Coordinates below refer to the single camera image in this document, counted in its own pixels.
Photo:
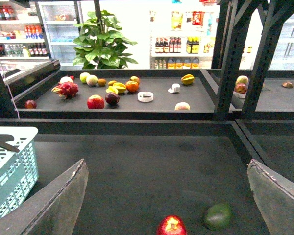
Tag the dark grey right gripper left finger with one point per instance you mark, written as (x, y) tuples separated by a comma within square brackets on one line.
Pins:
[(54, 209)]

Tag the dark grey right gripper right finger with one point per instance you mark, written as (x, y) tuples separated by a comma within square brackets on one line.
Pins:
[(274, 197)]

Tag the light blue plastic basket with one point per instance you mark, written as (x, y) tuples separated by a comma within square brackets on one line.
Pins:
[(18, 170)]

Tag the dark green avocado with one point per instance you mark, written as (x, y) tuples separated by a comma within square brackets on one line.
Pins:
[(218, 217)]

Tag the small dark red fruit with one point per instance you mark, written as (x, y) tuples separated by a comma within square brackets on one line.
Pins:
[(30, 104)]

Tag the red apple on table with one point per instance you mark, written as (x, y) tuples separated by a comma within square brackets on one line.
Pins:
[(171, 225)]

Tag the large red apple on shelf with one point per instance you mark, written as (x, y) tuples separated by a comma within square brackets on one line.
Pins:
[(95, 102)]

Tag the brown fruit far right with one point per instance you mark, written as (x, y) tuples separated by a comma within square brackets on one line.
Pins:
[(288, 85)]

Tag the pink dragon fruit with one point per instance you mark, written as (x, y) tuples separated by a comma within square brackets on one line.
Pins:
[(66, 89)]

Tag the dark purple plum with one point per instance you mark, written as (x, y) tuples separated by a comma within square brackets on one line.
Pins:
[(112, 98)]

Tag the red green apple right tray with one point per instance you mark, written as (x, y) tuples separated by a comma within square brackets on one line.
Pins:
[(242, 79)]

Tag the white round fruit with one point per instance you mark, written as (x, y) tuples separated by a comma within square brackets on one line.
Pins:
[(65, 79)]

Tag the pale green peach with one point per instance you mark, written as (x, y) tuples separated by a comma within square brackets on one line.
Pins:
[(91, 80)]

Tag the green apple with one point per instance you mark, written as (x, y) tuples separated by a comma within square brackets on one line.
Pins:
[(83, 77)]

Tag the brown kiwi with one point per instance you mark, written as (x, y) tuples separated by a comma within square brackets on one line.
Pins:
[(102, 82)]

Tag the yellow starfruit centre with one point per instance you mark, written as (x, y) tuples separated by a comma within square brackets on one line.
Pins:
[(117, 88)]

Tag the yellow starfruit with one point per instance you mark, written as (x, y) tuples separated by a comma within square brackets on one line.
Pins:
[(117, 88), (188, 79)]

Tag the pale peach front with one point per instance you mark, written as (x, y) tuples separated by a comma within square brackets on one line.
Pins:
[(182, 106)]

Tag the small brown fruit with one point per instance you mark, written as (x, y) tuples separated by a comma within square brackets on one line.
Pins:
[(111, 83)]

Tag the orange tangerine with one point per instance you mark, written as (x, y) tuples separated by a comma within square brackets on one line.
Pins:
[(132, 86)]

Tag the yellow starfruit right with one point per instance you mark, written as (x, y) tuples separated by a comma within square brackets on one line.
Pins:
[(188, 79)]

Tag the red yellow small apple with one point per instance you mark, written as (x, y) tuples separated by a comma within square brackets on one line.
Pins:
[(135, 79)]

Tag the small white tape roll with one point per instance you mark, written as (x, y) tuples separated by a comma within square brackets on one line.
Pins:
[(175, 88)]

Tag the green potted plant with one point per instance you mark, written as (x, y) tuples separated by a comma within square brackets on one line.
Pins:
[(101, 44)]

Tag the drinks shelf left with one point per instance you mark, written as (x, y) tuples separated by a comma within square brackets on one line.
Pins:
[(21, 31)]

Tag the bottle shelf rack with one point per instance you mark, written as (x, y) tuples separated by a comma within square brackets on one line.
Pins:
[(183, 33)]

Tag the black metal frame post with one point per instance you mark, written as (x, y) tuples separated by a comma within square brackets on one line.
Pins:
[(232, 29)]

